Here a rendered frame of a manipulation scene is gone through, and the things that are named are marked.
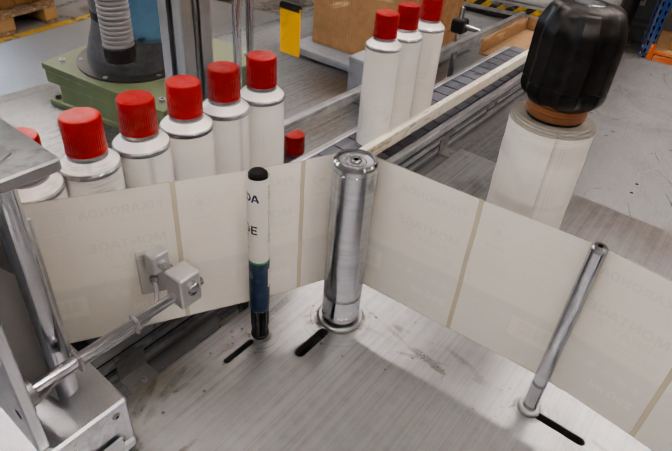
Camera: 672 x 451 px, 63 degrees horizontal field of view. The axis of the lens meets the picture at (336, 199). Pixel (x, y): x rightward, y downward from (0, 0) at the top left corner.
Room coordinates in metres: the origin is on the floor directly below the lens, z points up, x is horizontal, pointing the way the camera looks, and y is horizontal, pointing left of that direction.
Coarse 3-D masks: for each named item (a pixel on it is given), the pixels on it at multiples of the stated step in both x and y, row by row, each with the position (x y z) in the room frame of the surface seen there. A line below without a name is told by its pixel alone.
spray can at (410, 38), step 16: (400, 16) 0.81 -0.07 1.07; (416, 16) 0.80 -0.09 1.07; (400, 32) 0.80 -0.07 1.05; (416, 32) 0.81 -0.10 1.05; (416, 48) 0.80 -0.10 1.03; (400, 64) 0.79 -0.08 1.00; (416, 64) 0.80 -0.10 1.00; (400, 80) 0.79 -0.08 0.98; (400, 96) 0.79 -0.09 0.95; (400, 112) 0.79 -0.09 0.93
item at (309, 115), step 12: (504, 24) 1.21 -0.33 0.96; (468, 36) 1.09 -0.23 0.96; (480, 36) 1.11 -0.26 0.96; (444, 48) 1.00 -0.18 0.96; (456, 48) 1.03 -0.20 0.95; (336, 96) 0.75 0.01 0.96; (348, 96) 0.76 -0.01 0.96; (312, 108) 0.70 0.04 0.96; (324, 108) 0.71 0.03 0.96; (336, 108) 0.73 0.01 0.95; (288, 120) 0.66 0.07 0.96; (300, 120) 0.67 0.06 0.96; (312, 120) 0.69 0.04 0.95; (288, 132) 0.65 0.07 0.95
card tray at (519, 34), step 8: (528, 16) 1.62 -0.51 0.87; (512, 24) 1.52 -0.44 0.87; (520, 24) 1.57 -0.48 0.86; (528, 24) 1.61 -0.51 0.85; (496, 32) 1.44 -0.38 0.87; (504, 32) 1.49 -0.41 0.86; (512, 32) 1.53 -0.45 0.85; (520, 32) 1.58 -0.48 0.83; (528, 32) 1.58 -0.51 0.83; (488, 40) 1.41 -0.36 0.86; (496, 40) 1.45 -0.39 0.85; (504, 40) 1.49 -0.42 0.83; (512, 40) 1.50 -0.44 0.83; (520, 40) 1.50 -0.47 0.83; (528, 40) 1.51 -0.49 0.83; (480, 48) 1.38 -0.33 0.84; (488, 48) 1.41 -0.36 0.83; (496, 48) 1.42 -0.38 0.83; (528, 48) 1.44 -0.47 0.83
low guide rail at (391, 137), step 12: (516, 60) 1.11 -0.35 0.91; (492, 72) 1.03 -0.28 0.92; (504, 72) 1.06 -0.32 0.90; (468, 84) 0.96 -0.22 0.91; (480, 84) 0.97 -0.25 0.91; (456, 96) 0.90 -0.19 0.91; (468, 96) 0.94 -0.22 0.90; (432, 108) 0.84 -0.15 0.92; (444, 108) 0.87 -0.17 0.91; (408, 120) 0.79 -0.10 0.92; (420, 120) 0.80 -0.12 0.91; (396, 132) 0.74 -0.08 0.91; (408, 132) 0.77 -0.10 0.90; (372, 144) 0.70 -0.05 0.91; (384, 144) 0.72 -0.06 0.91
